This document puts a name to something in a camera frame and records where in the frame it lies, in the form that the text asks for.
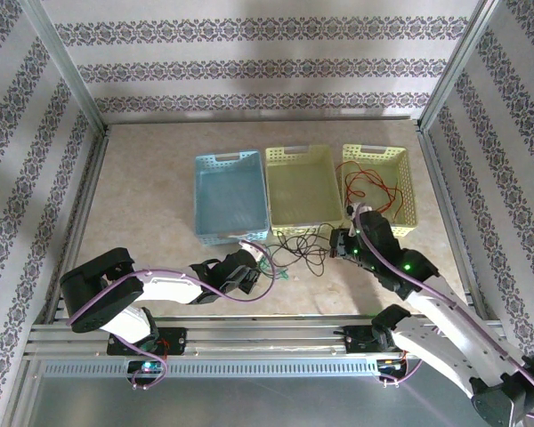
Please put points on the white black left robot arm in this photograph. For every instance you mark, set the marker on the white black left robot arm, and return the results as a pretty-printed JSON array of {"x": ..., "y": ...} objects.
[{"x": 164, "y": 289}]

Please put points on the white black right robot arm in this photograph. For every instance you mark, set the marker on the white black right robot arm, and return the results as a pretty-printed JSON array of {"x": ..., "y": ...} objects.
[{"x": 454, "y": 342}]

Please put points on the yellow perforated plastic basket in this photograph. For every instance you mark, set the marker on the yellow perforated plastic basket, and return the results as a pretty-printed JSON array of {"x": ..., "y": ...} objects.
[
  {"x": 374, "y": 178},
  {"x": 302, "y": 187}
]

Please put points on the blue perforated plastic basket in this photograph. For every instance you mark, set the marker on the blue perforated plastic basket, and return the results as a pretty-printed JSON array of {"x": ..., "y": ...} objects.
[{"x": 229, "y": 200}]

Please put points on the small circuit board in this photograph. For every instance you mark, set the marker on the small circuit board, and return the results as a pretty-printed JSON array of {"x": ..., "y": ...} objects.
[
  {"x": 389, "y": 367},
  {"x": 147, "y": 368}
]

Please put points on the grey metal sheet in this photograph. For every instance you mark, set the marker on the grey metal sheet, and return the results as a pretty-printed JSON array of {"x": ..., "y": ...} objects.
[{"x": 249, "y": 405}]

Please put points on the wide aluminium base rail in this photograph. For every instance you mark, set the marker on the wide aluminium base rail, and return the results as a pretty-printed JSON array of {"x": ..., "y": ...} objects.
[{"x": 258, "y": 333}]

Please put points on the aluminium frame rail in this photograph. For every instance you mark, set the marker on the aluminium frame rail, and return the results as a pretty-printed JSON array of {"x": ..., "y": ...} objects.
[
  {"x": 258, "y": 121},
  {"x": 449, "y": 222},
  {"x": 78, "y": 222}
]

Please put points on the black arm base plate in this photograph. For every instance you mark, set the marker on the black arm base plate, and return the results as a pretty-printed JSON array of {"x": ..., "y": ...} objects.
[
  {"x": 178, "y": 340},
  {"x": 356, "y": 340}
]

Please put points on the aluminium frame post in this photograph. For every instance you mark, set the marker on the aluminium frame post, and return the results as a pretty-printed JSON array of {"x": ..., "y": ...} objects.
[
  {"x": 457, "y": 62},
  {"x": 64, "y": 62}
]

